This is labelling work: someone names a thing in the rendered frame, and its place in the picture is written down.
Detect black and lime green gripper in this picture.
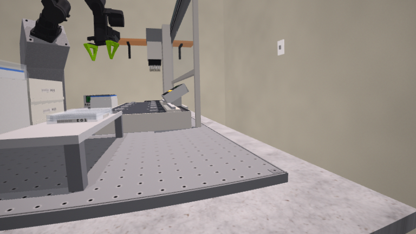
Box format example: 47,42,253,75
83,24,119,61

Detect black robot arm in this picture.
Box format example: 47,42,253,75
30,0,125,43

